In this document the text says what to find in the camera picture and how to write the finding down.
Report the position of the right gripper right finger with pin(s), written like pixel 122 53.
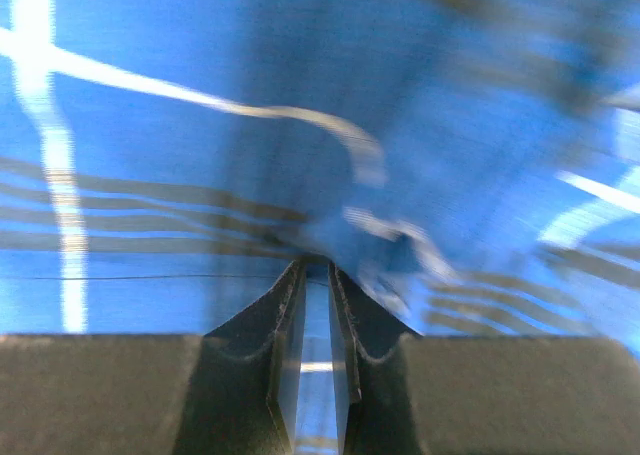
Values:
pixel 400 393

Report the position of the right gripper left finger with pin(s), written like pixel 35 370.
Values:
pixel 231 391

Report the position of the blue plaid long sleeve shirt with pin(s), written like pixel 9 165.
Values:
pixel 471 165

